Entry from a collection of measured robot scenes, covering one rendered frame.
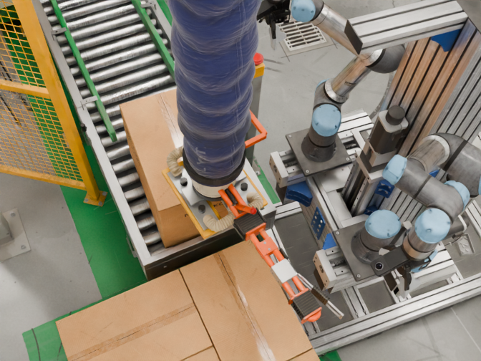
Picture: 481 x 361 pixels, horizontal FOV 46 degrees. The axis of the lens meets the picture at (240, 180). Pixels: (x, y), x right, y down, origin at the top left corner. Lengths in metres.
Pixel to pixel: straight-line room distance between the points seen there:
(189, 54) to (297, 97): 2.54
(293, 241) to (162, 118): 1.04
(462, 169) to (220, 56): 0.85
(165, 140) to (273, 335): 1.01
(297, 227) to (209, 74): 1.84
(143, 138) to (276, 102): 1.54
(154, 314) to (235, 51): 1.52
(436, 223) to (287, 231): 1.83
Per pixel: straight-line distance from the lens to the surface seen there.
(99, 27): 3.66
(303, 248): 3.17
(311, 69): 4.17
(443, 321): 3.46
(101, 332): 2.68
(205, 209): 2.15
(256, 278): 2.72
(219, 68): 1.50
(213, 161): 1.88
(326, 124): 2.30
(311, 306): 1.92
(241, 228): 2.00
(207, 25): 1.39
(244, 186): 2.20
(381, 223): 2.11
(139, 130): 2.64
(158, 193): 2.45
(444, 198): 1.52
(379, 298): 3.16
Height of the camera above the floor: 3.09
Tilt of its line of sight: 60 degrees down
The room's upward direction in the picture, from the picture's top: 5 degrees clockwise
